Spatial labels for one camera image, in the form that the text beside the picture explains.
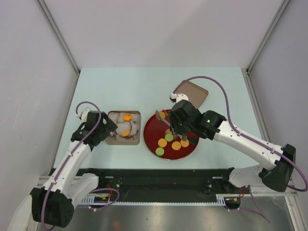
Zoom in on orange fish-shaped cookie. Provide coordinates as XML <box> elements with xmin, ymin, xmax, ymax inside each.
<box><xmin>123</xmin><ymin>114</ymin><xmax>133</xmax><ymax>122</ymax></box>

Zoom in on tan square tin box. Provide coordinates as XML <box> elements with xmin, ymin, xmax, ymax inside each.
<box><xmin>105</xmin><ymin>111</ymin><xmax>141</xmax><ymax>145</ymax></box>

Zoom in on tan square tin lid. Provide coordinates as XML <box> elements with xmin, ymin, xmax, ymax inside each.
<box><xmin>175</xmin><ymin>81</ymin><xmax>209</xmax><ymax>108</ymax></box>

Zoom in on metal tongs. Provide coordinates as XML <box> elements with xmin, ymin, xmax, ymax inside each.
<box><xmin>155</xmin><ymin>109</ymin><xmax>187</xmax><ymax>141</ymax></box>

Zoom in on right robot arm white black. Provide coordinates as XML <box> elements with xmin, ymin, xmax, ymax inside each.
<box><xmin>168</xmin><ymin>100</ymin><xmax>296</xmax><ymax>193</ymax></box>

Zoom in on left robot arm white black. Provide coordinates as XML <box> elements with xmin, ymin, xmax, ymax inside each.
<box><xmin>30</xmin><ymin>109</ymin><xmax>117</xmax><ymax>228</ymax></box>

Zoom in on black round cookie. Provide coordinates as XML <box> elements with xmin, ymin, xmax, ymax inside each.
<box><xmin>189</xmin><ymin>136</ymin><xmax>198</xmax><ymax>145</ymax></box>

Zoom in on green round cookie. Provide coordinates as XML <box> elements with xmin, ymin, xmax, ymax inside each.
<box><xmin>165</xmin><ymin>133</ymin><xmax>174</xmax><ymax>142</ymax></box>
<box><xmin>155</xmin><ymin>147</ymin><xmax>165</xmax><ymax>156</ymax></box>

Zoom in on round red lacquer tray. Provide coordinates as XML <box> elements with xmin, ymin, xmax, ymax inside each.
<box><xmin>143</xmin><ymin>115</ymin><xmax>199</xmax><ymax>160</ymax></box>

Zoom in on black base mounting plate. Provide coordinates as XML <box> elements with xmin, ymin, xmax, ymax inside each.
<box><xmin>77</xmin><ymin>168</ymin><xmax>239</xmax><ymax>203</ymax></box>

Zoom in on white cable duct left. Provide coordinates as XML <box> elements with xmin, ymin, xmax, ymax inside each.
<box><xmin>79</xmin><ymin>195</ymin><xmax>110</xmax><ymax>206</ymax></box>

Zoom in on white cable duct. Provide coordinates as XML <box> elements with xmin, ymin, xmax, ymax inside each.
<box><xmin>216</xmin><ymin>194</ymin><xmax>244</xmax><ymax>206</ymax></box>
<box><xmin>79</xmin><ymin>195</ymin><xmax>110</xmax><ymax>206</ymax></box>

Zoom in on white cable duct right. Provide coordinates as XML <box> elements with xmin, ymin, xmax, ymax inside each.
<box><xmin>216</xmin><ymin>194</ymin><xmax>244</xmax><ymax>206</ymax></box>

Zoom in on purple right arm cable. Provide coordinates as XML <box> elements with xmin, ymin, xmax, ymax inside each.
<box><xmin>172</xmin><ymin>76</ymin><xmax>308</xmax><ymax>223</ymax></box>

